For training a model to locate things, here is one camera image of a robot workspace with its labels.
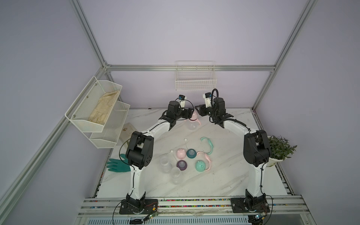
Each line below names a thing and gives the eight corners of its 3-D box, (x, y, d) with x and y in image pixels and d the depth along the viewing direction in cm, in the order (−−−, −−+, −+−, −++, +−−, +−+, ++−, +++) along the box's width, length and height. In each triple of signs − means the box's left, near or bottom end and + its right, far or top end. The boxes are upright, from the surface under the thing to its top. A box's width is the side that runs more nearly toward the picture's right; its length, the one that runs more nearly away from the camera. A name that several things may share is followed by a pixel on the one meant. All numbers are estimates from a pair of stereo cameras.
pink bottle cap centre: (176, 159, 93) (176, 156, 90) (176, 151, 97) (176, 148, 93) (186, 159, 93) (186, 156, 90) (186, 151, 97) (186, 148, 93)
